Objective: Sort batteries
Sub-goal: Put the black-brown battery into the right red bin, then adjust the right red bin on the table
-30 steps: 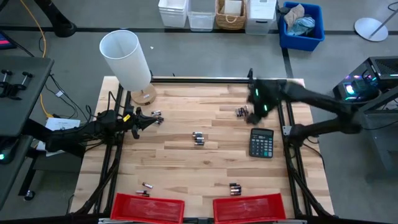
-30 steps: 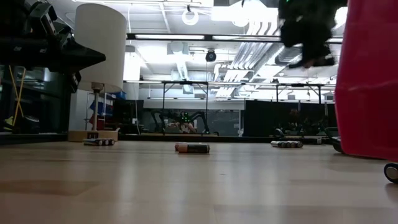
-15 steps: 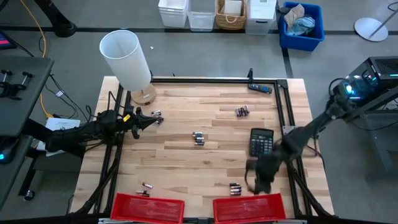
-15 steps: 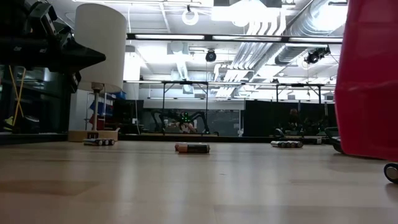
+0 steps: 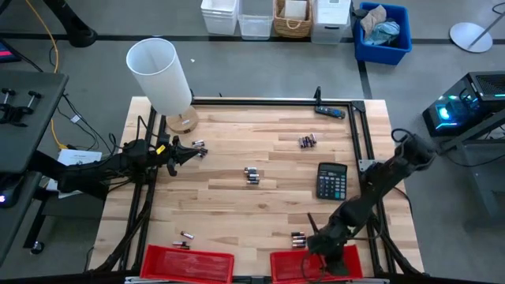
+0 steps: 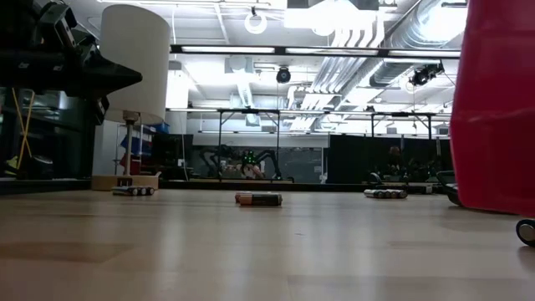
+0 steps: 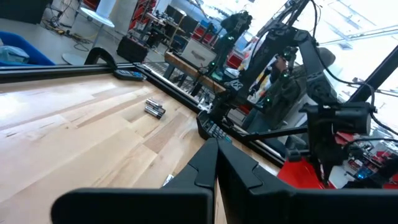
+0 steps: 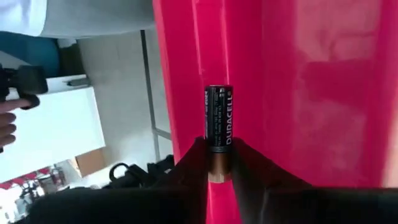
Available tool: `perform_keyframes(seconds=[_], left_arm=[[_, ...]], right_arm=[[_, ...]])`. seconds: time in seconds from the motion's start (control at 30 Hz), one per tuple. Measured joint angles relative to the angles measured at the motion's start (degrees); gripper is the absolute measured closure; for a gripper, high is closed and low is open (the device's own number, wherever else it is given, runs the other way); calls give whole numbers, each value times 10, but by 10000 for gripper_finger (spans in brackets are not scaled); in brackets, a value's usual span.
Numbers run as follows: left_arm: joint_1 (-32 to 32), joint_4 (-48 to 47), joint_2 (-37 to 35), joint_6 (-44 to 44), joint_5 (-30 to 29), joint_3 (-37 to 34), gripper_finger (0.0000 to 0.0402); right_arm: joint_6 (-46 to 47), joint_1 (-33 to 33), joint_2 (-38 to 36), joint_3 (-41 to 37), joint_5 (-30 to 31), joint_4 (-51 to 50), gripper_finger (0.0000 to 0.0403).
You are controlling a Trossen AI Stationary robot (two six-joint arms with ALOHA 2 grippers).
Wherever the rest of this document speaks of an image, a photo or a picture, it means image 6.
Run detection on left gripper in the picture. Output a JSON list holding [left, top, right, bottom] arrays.
[[0, 43, 144, 126]]

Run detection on red plastic bin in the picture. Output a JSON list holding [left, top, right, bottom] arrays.
[[449, 0, 535, 218]]

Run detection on white shade table lamp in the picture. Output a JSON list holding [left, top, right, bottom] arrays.
[[91, 3, 171, 191]]

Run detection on storage shelf with blue bins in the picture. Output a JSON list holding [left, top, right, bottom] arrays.
[[115, 121, 171, 176]]

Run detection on black monitor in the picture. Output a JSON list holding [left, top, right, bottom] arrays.
[[150, 133, 194, 171]]

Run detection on person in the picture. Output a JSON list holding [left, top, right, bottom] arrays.
[[238, 161, 267, 181], [384, 145, 405, 176]]

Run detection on long black ceiling light bar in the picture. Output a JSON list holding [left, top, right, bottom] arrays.
[[169, 43, 461, 59]]

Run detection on black partition curtain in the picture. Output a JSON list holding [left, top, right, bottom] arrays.
[[327, 133, 453, 185]]

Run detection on black ceiling spotlight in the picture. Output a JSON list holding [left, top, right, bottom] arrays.
[[408, 61, 446, 88]]

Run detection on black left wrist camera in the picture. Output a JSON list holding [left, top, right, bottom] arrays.
[[35, 1, 79, 47]]

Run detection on yellow cable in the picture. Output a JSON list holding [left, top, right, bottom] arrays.
[[11, 87, 37, 169]]

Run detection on distant black station frame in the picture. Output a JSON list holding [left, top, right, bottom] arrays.
[[217, 107, 282, 181], [369, 110, 434, 141]]

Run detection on white ring light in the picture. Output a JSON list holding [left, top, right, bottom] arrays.
[[244, 11, 268, 36]]

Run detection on black hanging dome camera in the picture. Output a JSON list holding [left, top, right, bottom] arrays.
[[275, 65, 293, 85]]

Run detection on black aluminium table frame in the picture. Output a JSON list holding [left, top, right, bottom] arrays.
[[0, 178, 438, 196]]

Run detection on silver ventilation duct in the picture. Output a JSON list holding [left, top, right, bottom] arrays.
[[369, 0, 469, 89]]

